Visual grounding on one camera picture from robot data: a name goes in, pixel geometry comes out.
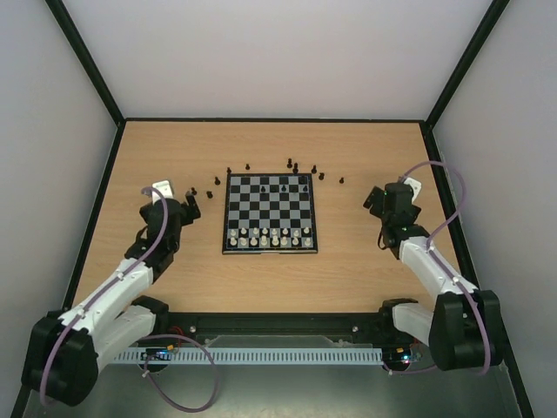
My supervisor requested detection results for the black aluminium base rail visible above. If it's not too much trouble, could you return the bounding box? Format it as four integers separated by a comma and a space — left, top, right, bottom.
43, 311, 506, 345

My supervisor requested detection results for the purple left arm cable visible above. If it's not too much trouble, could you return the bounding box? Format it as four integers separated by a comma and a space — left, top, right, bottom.
39, 185, 221, 413

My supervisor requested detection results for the light blue slotted cable duct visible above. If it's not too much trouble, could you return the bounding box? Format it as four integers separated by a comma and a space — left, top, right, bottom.
113, 347, 383, 366

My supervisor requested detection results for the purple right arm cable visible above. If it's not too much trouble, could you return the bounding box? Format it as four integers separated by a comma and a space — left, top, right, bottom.
382, 160, 493, 376

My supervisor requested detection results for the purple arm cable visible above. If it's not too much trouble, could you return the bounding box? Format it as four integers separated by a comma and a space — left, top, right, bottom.
382, 160, 493, 376
39, 185, 221, 413

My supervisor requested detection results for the black and silver chessboard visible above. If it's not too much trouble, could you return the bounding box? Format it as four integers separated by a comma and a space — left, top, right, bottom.
222, 172, 319, 255

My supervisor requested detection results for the black enclosure frame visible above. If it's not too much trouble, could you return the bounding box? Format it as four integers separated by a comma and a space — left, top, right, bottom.
8, 0, 536, 418

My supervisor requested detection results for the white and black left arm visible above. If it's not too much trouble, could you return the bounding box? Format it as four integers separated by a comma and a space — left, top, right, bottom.
22, 186, 201, 406

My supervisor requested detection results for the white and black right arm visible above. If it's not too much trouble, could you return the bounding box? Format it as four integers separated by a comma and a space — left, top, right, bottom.
363, 182, 505, 373

